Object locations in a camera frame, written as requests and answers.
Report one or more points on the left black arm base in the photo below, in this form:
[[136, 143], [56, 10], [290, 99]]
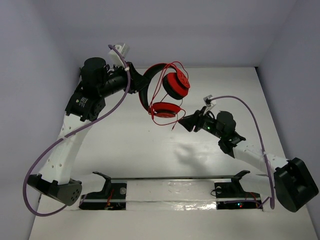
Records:
[[110, 198]]

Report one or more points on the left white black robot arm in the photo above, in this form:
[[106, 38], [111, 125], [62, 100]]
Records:
[[97, 80]]

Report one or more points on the white foil covered block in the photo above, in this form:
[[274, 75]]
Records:
[[170, 195]]

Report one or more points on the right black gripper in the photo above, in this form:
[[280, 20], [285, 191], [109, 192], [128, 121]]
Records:
[[196, 119]]

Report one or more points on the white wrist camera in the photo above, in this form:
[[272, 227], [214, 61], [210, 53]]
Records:
[[117, 54], [210, 103]]

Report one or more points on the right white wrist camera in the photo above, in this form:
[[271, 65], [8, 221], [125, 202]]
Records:
[[210, 103]]

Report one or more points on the aluminium rail at front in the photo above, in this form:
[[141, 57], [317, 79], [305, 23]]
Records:
[[171, 178]]

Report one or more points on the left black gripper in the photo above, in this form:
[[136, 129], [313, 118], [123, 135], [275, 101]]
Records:
[[131, 78]]

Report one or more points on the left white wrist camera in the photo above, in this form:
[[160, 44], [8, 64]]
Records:
[[117, 54]]

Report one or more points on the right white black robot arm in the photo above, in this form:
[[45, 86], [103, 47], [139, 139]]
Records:
[[287, 181]]

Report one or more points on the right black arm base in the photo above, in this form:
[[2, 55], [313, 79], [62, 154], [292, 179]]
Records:
[[230, 196]]

